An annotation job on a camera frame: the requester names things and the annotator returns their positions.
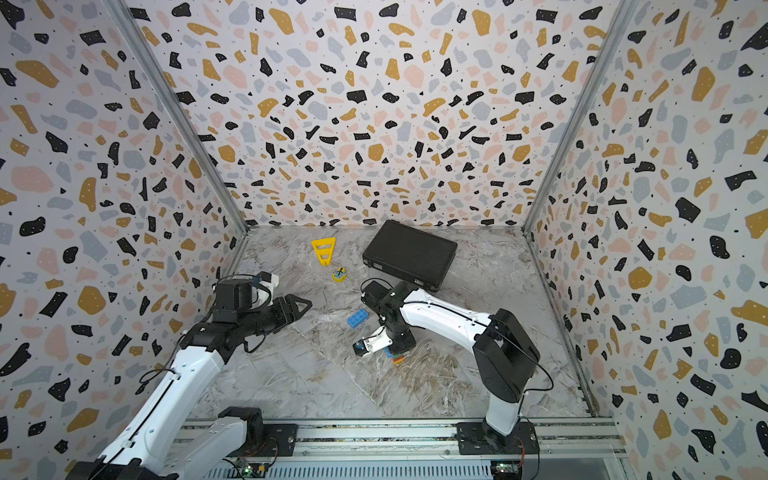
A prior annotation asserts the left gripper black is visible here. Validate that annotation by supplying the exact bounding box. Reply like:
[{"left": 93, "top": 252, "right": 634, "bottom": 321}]
[{"left": 237, "top": 293, "right": 311, "bottom": 339}]

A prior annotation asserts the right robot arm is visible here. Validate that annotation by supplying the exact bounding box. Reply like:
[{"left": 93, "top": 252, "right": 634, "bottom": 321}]
[{"left": 353, "top": 278, "right": 551, "bottom": 455}]

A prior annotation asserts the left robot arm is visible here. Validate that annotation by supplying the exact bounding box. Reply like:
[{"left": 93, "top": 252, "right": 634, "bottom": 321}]
[{"left": 67, "top": 272, "right": 312, "bottom": 479}]

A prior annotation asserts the small yellow round toy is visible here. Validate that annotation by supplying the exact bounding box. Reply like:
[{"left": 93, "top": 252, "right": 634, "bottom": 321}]
[{"left": 332, "top": 267, "right": 347, "bottom": 282}]

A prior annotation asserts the black carrying case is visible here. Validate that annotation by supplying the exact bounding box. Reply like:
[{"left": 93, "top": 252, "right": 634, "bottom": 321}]
[{"left": 362, "top": 220, "right": 458, "bottom": 292}]

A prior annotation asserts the yellow triangular plastic piece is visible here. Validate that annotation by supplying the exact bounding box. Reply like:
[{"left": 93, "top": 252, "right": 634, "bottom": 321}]
[{"left": 311, "top": 237, "right": 336, "bottom": 266}]

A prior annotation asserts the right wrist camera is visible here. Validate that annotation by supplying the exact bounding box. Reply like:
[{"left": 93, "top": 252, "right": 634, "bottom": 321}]
[{"left": 353, "top": 332, "right": 393, "bottom": 357}]

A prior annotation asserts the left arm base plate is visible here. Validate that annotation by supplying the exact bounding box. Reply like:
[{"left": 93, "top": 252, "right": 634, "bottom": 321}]
[{"left": 228, "top": 423, "right": 298, "bottom": 458}]

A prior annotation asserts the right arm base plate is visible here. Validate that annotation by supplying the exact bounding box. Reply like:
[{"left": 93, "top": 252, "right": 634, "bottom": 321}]
[{"left": 456, "top": 420, "right": 540, "bottom": 455}]

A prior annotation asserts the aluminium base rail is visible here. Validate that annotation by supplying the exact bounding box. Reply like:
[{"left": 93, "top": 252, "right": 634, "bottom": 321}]
[{"left": 170, "top": 417, "right": 635, "bottom": 479}]

